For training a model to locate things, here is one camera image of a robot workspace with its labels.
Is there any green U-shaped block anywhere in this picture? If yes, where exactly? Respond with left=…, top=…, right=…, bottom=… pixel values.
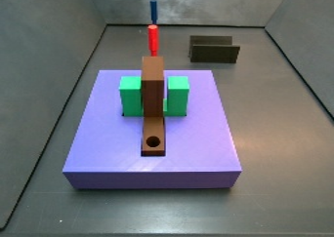
left=119, top=76, right=191, bottom=117

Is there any blue peg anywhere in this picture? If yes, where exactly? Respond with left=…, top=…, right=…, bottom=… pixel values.
left=150, top=0, right=158, bottom=24

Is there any black angled bracket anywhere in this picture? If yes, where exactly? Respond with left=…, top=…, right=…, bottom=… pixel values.
left=190, top=35, right=240, bottom=63

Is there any purple base board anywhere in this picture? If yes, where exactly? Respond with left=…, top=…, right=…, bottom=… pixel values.
left=63, top=70, right=242, bottom=189

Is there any red peg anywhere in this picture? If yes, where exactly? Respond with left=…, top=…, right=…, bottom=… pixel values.
left=147, top=24, right=159, bottom=57

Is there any brown L-shaped block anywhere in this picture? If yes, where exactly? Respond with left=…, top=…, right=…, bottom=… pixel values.
left=140, top=57, right=166, bottom=157

